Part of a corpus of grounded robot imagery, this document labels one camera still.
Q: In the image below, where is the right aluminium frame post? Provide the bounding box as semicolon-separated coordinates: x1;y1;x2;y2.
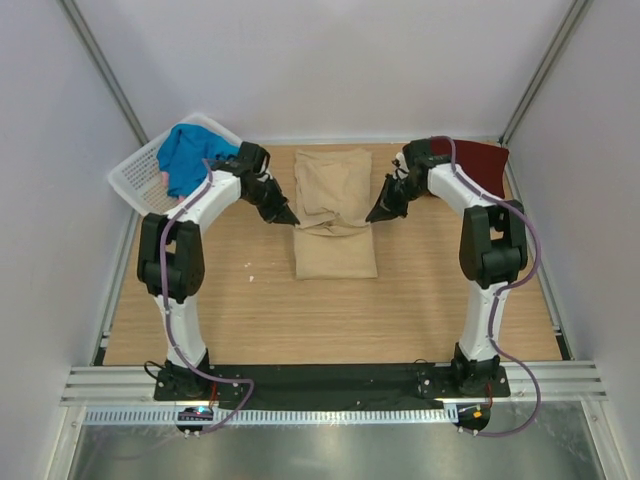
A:
499;0;593;146

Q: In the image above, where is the slotted cable duct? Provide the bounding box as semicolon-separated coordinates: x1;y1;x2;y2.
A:
84;405;458;427

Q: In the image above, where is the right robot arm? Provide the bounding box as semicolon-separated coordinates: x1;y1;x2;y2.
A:
366;137;528;396

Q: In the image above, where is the white plastic basket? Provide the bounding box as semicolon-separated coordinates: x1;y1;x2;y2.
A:
107;112;241;219

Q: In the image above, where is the pink garment in basket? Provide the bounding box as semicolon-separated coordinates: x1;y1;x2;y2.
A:
161;171;189;201

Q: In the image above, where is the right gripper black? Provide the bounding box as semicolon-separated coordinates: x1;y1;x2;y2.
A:
368;174;427;224

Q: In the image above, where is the folded dark red shirt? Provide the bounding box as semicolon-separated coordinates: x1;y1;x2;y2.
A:
453;139;509;198

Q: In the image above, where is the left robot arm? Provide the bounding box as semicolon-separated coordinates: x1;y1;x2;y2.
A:
137;142;299;401

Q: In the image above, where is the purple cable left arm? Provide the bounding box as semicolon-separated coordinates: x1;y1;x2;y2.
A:
159;158;255;441

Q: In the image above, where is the blue t shirt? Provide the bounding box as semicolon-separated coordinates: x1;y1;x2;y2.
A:
157;123;239;197

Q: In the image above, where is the beige t shirt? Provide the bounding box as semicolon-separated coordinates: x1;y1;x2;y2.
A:
293;148;378;280

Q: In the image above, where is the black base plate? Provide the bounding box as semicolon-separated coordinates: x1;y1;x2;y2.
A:
153;361;511;412

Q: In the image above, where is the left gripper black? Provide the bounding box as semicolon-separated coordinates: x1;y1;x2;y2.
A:
243;178;300;226

